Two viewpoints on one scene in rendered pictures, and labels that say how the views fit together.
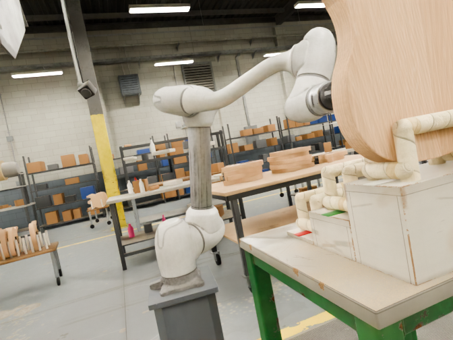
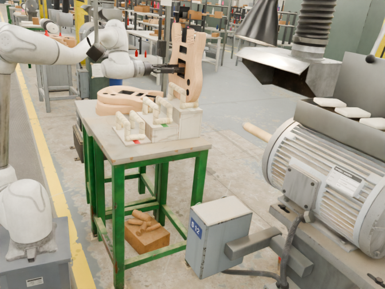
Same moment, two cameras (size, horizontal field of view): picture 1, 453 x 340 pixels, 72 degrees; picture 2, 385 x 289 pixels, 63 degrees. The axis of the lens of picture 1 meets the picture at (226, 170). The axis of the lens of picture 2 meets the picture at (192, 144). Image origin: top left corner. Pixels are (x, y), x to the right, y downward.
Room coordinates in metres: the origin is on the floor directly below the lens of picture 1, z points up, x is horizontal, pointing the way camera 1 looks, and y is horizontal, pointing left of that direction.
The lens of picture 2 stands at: (0.95, 1.38, 1.65)
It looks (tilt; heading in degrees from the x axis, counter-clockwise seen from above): 24 degrees down; 257
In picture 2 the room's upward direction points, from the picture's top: 6 degrees clockwise
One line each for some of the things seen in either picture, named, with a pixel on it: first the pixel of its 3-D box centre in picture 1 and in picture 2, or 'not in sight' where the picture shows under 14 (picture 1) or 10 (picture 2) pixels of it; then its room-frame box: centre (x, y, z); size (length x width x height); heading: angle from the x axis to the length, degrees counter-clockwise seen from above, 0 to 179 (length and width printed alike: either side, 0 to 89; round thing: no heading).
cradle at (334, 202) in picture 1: (339, 203); (162, 120); (0.74, -0.25, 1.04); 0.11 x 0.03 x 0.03; 18
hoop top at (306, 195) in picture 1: (323, 191); (122, 118); (0.96, -0.28, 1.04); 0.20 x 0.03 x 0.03; 107
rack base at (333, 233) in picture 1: (375, 220); (156, 125); (0.77, -0.34, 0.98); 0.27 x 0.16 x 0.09; 108
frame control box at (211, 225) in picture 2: not in sight; (236, 256); (0.63, 0.73, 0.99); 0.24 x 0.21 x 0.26; 109
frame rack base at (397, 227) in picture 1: (429, 212); (180, 117); (0.62, -0.39, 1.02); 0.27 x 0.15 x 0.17; 108
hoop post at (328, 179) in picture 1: (330, 190); (155, 116); (0.79, -0.25, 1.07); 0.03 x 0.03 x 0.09
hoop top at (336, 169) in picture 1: (354, 165); (150, 103); (0.81, -0.33, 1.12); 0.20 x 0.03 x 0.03; 107
